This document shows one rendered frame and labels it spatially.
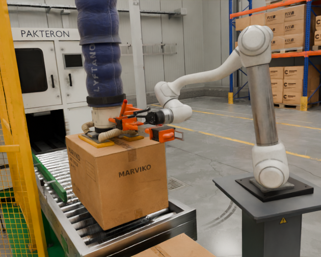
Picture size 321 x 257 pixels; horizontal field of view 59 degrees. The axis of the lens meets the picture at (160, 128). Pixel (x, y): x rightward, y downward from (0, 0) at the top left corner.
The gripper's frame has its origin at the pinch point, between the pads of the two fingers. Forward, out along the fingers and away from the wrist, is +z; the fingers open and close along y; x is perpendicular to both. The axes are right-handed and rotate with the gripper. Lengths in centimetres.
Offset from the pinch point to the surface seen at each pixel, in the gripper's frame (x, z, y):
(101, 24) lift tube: 15, 3, -52
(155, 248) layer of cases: -20, 1, 63
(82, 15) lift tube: 22, 10, -57
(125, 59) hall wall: 871, -440, -60
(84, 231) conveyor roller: 20, 25, 63
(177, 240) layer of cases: -21, -12, 63
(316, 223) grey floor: -11, -171, 119
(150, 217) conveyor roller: 11, -14, 65
